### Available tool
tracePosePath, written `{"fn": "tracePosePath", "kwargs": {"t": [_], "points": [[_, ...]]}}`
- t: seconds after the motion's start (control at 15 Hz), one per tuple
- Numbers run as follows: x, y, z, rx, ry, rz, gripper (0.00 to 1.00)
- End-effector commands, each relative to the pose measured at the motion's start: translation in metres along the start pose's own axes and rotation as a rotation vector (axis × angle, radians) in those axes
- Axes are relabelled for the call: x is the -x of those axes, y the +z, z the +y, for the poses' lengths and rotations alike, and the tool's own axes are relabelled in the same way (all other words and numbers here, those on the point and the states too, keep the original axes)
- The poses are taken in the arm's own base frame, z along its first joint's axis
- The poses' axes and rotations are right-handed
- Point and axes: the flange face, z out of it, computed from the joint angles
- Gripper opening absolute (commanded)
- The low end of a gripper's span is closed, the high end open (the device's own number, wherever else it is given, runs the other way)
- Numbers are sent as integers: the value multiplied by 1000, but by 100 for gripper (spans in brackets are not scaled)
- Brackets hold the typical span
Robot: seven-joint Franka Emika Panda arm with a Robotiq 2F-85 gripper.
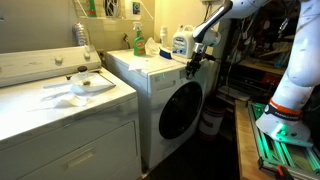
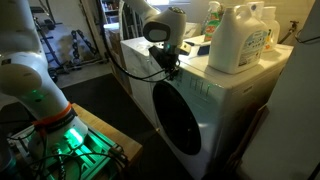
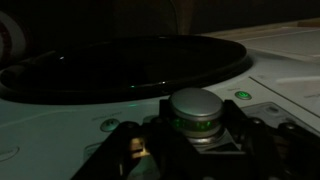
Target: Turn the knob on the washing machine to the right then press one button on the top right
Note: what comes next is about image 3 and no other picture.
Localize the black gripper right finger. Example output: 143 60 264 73
222 99 320 180

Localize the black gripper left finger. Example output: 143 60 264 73
71 98 188 180

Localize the silver washer knob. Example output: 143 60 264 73
168 87 231 146

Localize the round grey washer button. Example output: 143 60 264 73
99 118 121 133

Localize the green lit power button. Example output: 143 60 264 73
234 90 253 101

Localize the white front-load washing machine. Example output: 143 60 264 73
0 19 320 180

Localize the dark round washer door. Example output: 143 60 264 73
0 34 251 105

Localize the white dryer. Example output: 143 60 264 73
203 18 320 61

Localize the red white bucket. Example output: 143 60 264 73
0 9 29 69

